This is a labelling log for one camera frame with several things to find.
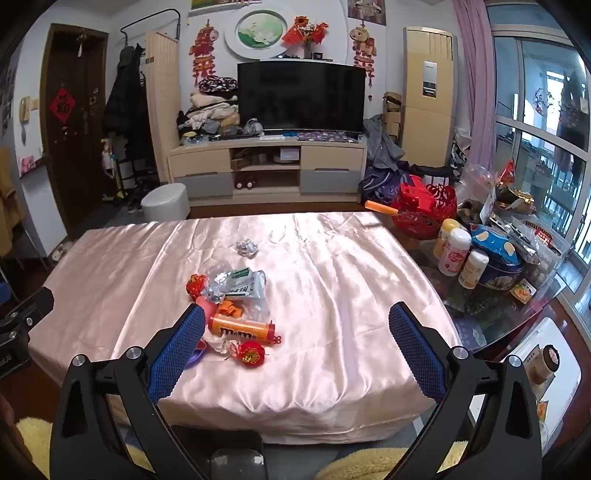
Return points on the red diamond door sign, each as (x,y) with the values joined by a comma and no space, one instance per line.
(61,106)

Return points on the wall photos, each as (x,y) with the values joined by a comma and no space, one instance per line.
(5,97)

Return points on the wall intercom phone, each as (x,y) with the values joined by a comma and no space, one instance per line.
(23,110)

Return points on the white tissue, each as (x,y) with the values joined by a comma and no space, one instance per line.
(220,344)

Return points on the small white bottle yellow label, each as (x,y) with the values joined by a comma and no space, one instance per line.
(473,272)

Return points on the crumpled foil ball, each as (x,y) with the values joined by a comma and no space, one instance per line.
(246,248)

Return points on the purple white wrapper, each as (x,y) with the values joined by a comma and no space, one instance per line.
(199,357)

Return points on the pink satin tablecloth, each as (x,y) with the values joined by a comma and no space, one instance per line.
(332,300)

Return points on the white appliance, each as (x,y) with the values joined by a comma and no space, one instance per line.
(565,383)

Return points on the coat rack with dark coats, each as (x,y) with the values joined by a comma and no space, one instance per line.
(124,110)

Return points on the red round candy wrapper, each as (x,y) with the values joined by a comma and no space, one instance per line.
(251,354)

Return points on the dark blue cloth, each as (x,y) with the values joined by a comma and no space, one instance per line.
(378,184)

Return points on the pink curtain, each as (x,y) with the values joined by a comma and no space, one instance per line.
(473,83)

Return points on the black trash bin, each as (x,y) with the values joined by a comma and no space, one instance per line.
(217,441)

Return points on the pile of clothes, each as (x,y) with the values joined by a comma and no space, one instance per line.
(207,110)

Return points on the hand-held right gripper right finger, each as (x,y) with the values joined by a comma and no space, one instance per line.
(415,350)

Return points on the wall poster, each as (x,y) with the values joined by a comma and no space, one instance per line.
(367,11)

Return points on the beige folding screen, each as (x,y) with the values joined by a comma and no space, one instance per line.
(161,92)

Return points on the red fish wall decoration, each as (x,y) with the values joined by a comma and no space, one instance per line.
(204,48)

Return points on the orange foam stick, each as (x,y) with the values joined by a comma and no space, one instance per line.
(381,207)

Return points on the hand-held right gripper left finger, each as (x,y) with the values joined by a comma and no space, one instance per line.
(178,350)

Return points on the green white sachet packet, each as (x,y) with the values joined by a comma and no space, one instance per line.
(238,275)
(249,288)

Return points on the red plastic basket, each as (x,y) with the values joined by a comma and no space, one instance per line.
(422,212)

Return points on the cardboard boxes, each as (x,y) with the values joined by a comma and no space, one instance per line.
(392,115)

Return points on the grey jacket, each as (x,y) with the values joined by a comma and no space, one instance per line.
(383,143)

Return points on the white bottle pink label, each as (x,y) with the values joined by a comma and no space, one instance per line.
(453,254)

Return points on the black television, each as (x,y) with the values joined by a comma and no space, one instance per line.
(300,97)

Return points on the red pink paper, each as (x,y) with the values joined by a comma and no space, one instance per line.
(197,284)

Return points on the pile of snack packets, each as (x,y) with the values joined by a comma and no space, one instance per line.
(517,207)

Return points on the vase with flowers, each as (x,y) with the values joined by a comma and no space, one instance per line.
(308,34)

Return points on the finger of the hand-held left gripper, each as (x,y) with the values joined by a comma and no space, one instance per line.
(39,304)

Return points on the orange candy tube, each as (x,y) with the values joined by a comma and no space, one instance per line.
(240,328)

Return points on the silver blister pack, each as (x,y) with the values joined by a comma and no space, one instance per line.
(216,290)

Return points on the white round stool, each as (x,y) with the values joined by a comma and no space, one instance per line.
(165,201)

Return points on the blue biscuit tin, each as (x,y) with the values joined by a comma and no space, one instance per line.
(501,263)

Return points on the dark brown door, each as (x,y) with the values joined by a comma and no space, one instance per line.
(69,161)

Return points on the brown coat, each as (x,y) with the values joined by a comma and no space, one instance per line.
(7,203)

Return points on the beige standing air conditioner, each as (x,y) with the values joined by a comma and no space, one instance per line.
(427,124)

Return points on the pink wrapper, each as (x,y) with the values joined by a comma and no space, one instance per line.
(207,305)

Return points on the red hanging wall decoration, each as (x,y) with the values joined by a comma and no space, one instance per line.
(364,46)

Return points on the beige television cabinet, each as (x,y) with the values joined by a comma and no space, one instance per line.
(203,159)

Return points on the oval wall picture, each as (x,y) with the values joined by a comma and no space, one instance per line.
(258,28)

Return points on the silver foil bag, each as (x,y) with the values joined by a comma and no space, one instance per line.
(254,128)

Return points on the orange paper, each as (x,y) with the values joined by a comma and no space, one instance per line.
(231,308)

